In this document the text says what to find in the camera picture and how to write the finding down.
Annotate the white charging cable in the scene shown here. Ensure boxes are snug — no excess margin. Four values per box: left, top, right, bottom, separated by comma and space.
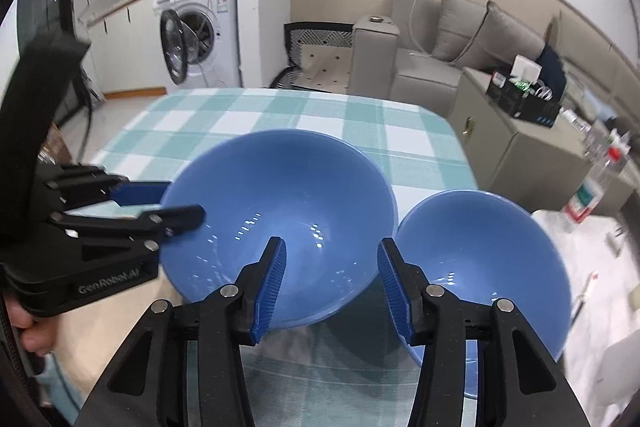
407, 0, 433, 56

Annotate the navy cushion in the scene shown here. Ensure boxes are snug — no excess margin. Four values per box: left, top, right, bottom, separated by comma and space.
537, 44, 568, 100

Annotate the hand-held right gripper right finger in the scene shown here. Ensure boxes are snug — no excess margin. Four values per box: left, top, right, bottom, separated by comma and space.
376, 237, 593, 427

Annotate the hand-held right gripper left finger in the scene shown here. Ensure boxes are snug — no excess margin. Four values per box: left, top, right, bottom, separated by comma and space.
75, 236, 288, 427

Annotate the person's left hand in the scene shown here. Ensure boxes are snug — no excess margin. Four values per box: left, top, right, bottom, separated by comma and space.
7, 299, 58, 355

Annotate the teal white checked tablecloth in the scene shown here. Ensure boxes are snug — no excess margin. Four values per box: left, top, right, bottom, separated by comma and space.
92, 87, 478, 427

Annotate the patterned folding floor chair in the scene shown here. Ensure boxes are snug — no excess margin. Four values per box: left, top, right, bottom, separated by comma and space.
272, 22, 357, 95

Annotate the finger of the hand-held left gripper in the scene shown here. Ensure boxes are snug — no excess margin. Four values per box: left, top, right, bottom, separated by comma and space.
37, 163, 173, 215
47, 204, 206, 253

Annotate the grey sofa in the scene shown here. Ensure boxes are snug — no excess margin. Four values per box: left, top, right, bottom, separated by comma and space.
350, 0, 566, 118

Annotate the beige side cabinet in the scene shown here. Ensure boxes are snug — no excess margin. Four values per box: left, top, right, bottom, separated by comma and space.
447, 67, 636, 212

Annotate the grey sofa cushion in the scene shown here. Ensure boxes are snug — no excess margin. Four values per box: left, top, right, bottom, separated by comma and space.
432, 0, 493, 62
462, 2, 548, 70

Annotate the small white box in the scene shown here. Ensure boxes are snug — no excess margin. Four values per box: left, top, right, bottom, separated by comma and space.
510, 54, 543, 82

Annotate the white washing machine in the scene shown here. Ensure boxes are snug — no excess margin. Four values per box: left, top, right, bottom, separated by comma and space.
152, 0, 241, 88

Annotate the plastic bottle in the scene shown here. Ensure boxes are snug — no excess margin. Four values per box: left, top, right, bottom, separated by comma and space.
565, 127, 631, 225

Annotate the blue bowl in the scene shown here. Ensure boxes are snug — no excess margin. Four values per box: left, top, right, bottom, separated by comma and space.
159, 129, 399, 328
396, 189, 573, 400

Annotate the black box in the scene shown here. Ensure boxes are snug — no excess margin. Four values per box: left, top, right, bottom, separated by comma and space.
487, 72, 561, 128

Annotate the white base cabinet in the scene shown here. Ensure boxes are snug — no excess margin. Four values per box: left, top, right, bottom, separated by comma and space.
72, 0, 168, 98

